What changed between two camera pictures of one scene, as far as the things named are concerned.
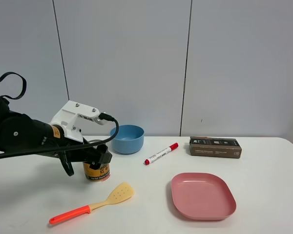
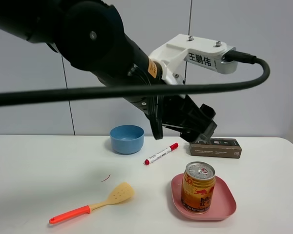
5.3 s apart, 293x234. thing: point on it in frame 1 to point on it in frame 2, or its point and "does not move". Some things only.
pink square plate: [202, 196] does not move
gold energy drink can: [102, 174] to [198, 187]
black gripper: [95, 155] to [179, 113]
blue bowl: [130, 139] does not move
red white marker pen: [172, 147] does not move
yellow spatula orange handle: [123, 191] does not move
